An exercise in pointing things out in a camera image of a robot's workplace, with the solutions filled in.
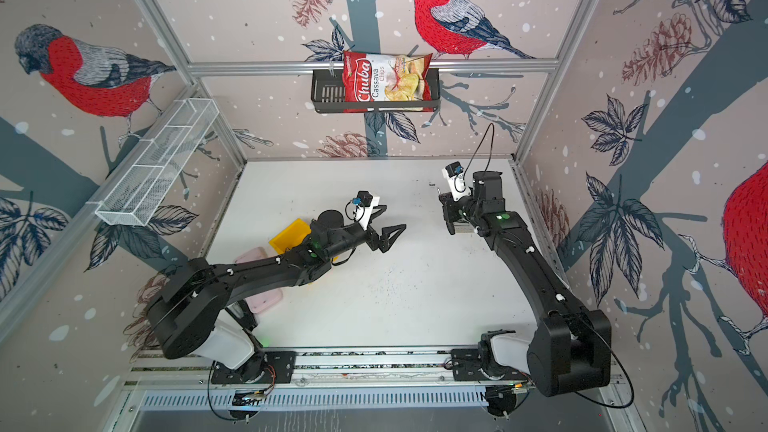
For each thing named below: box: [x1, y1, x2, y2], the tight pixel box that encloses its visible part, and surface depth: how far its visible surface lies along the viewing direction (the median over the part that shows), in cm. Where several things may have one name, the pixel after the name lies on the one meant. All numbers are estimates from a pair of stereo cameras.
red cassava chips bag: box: [343, 51, 433, 113], surface depth 90 cm
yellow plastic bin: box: [268, 218, 311, 255], surface depth 96 cm
